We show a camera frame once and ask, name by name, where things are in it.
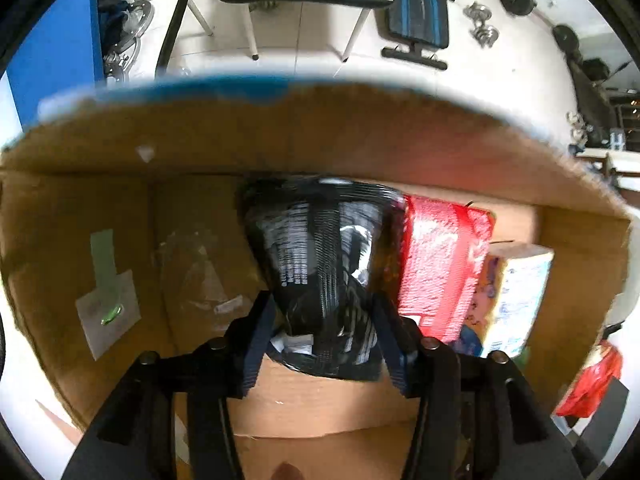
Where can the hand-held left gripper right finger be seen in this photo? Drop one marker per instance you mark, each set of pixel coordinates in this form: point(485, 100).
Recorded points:
point(395, 355)

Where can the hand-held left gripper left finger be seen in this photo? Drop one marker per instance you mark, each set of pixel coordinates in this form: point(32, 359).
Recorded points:
point(257, 345)

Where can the black plastic-wrapped packet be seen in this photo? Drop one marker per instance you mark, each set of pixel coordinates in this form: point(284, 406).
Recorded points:
point(325, 270)

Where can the cardboard box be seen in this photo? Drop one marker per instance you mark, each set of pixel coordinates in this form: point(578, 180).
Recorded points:
point(310, 160)

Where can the clear plastic bag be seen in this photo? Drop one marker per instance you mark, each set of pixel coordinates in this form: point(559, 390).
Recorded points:
point(200, 270)

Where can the red plastic-wrapped packet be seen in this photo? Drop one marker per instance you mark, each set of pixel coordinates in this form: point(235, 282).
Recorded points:
point(442, 265)

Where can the white and blue tissue pack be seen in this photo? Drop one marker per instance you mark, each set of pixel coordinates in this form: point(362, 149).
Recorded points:
point(515, 300)

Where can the white paper label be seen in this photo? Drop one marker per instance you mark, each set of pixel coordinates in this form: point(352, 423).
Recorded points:
point(107, 310)

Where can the red plastic bag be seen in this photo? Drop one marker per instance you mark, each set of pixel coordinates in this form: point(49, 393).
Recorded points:
point(592, 380)

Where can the chrome dumbbell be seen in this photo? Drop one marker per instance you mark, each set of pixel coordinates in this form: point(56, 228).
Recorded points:
point(481, 25)

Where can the black and blue weight bench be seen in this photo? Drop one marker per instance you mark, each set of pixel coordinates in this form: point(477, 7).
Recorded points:
point(417, 10)

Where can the blue board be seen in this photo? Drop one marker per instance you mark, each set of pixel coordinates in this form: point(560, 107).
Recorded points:
point(52, 55)

